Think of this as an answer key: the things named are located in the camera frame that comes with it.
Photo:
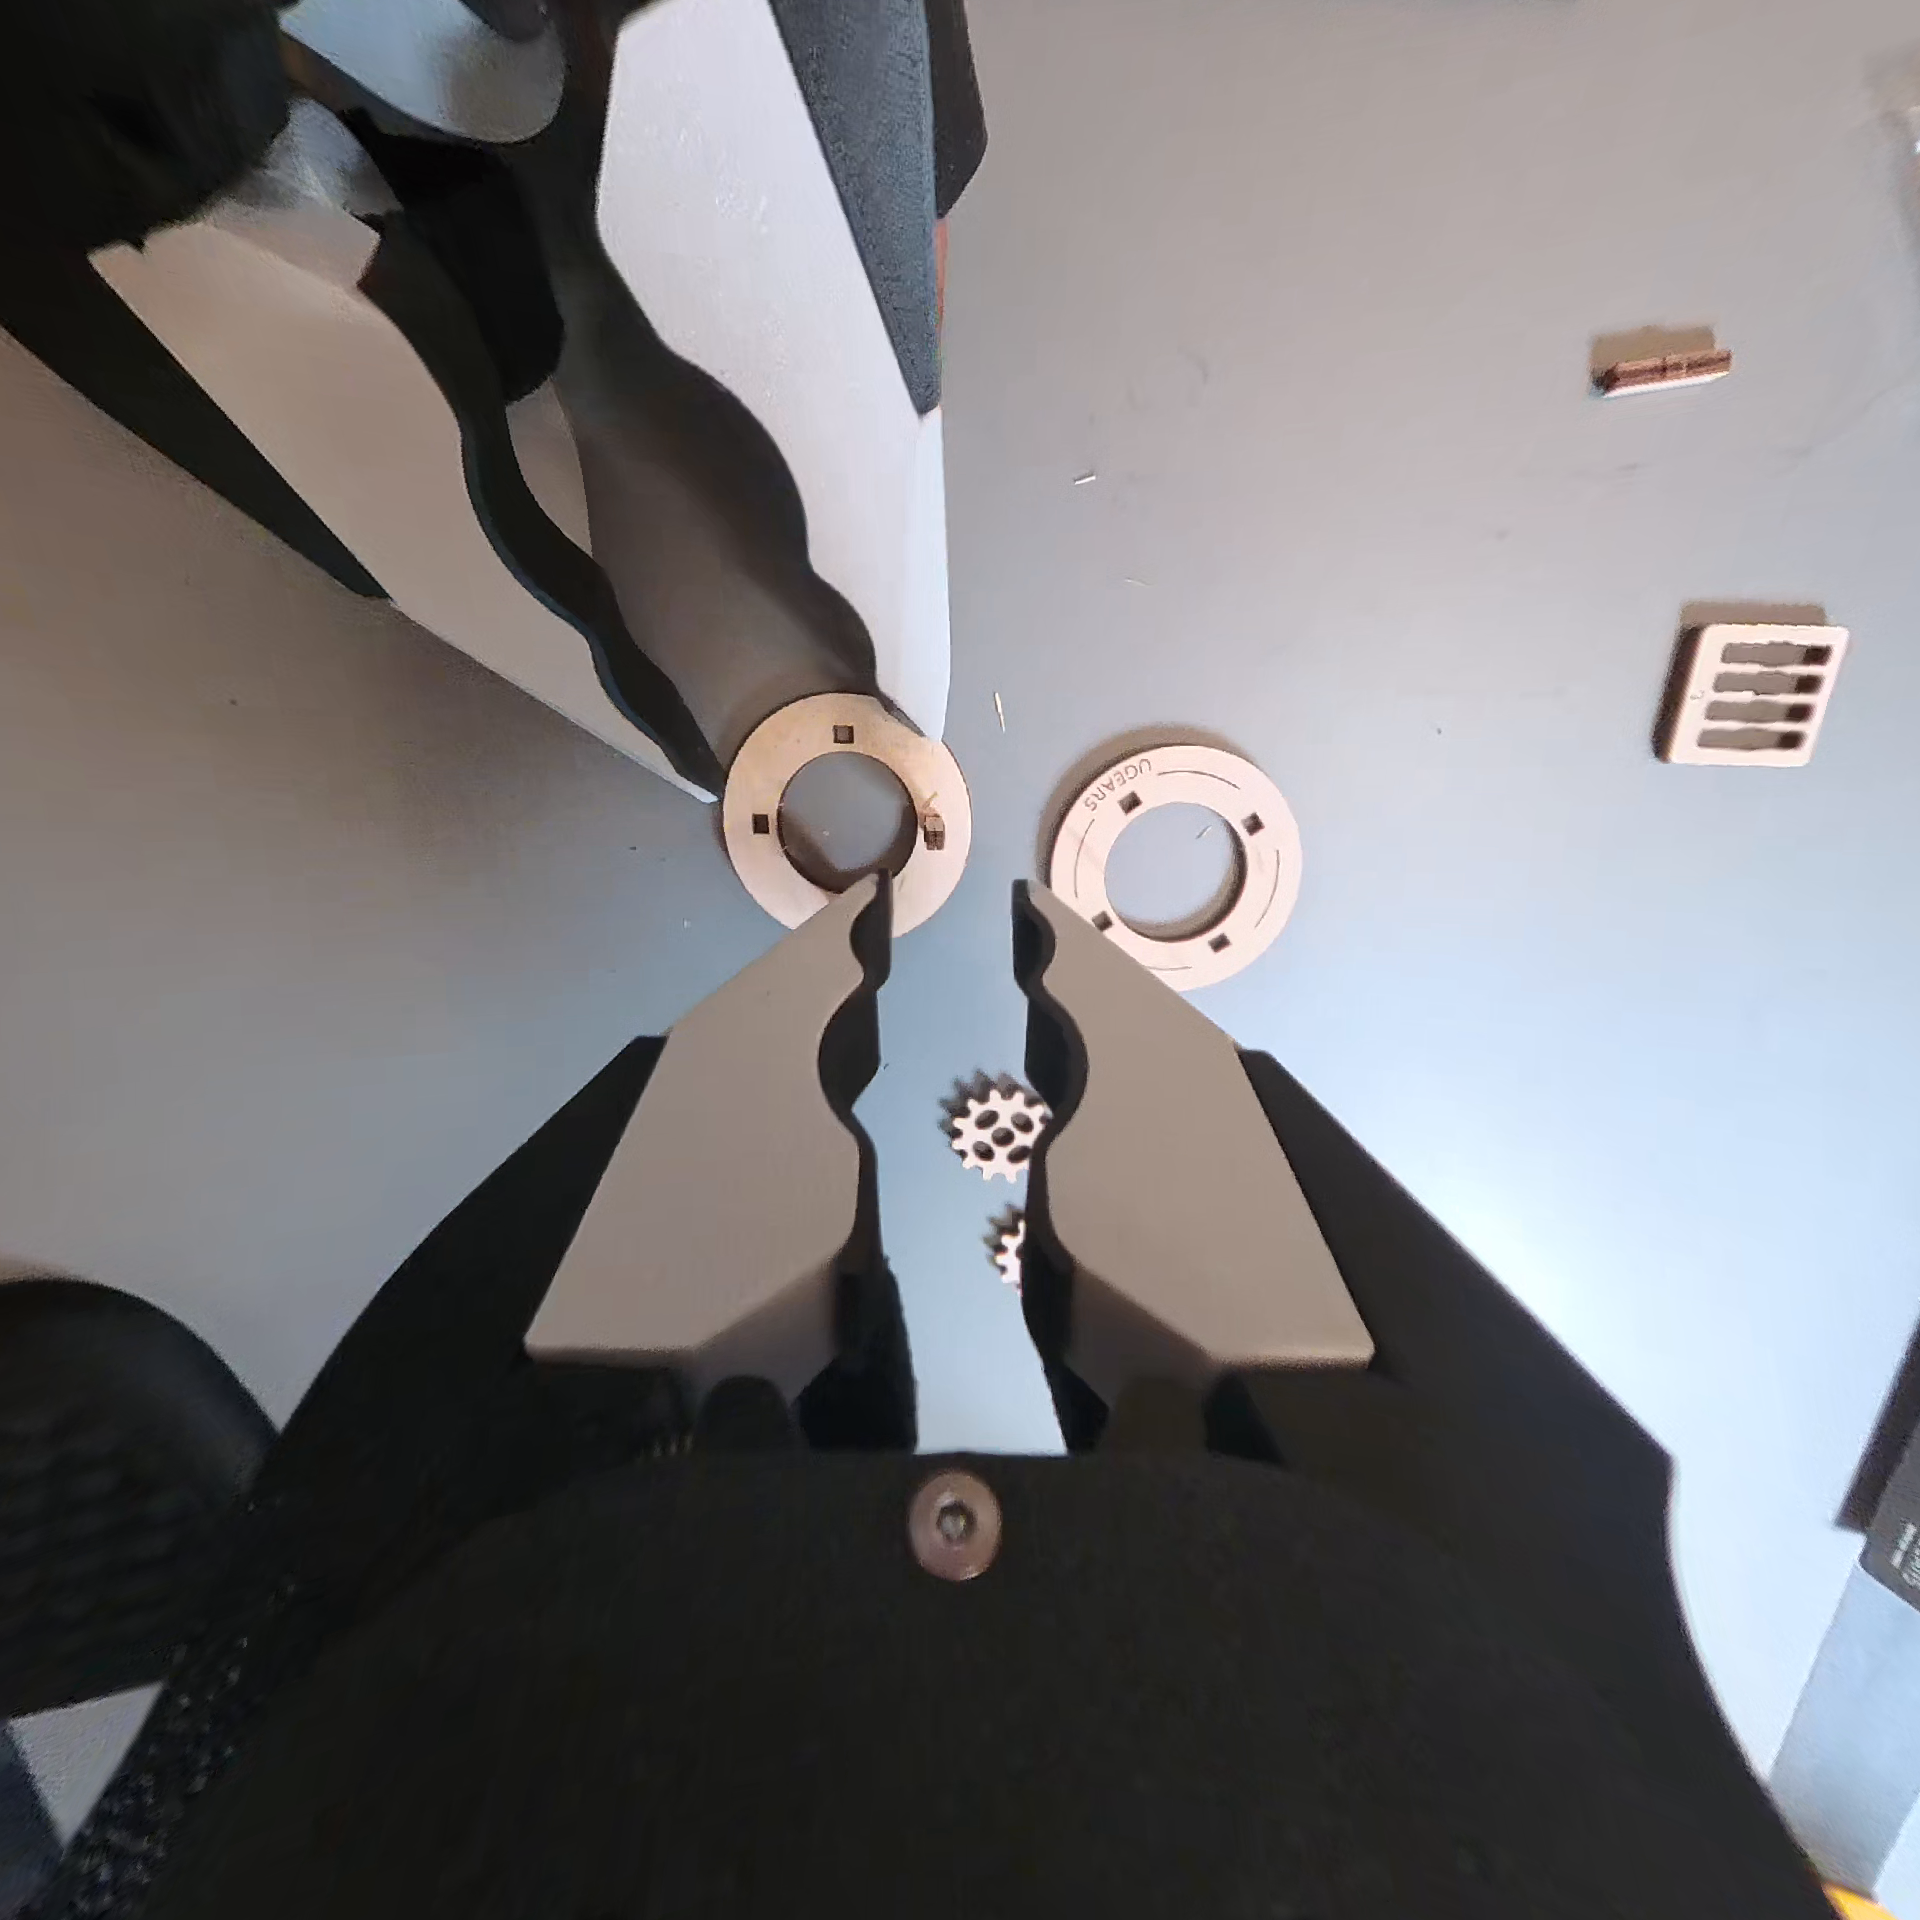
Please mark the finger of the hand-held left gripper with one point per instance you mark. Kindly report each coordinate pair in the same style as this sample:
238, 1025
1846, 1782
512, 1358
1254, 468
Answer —
750, 224
301, 405

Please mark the small slotted wooden frame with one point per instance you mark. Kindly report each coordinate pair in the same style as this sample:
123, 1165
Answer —
1688, 692

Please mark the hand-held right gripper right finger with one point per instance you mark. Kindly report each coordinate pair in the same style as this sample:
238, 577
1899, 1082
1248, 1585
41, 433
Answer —
1184, 1200

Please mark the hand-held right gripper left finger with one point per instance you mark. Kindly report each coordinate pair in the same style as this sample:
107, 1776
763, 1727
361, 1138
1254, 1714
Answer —
704, 1200

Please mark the small wooden gear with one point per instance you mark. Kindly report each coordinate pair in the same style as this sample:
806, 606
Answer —
998, 1127
1009, 1248

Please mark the dark puzzle box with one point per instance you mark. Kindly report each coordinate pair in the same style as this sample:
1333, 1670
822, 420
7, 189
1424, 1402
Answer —
1894, 1440

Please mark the person's left forearm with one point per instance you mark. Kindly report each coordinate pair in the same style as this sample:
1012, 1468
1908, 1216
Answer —
119, 90

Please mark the grey desk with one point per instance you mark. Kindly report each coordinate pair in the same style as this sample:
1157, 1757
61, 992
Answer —
1349, 452

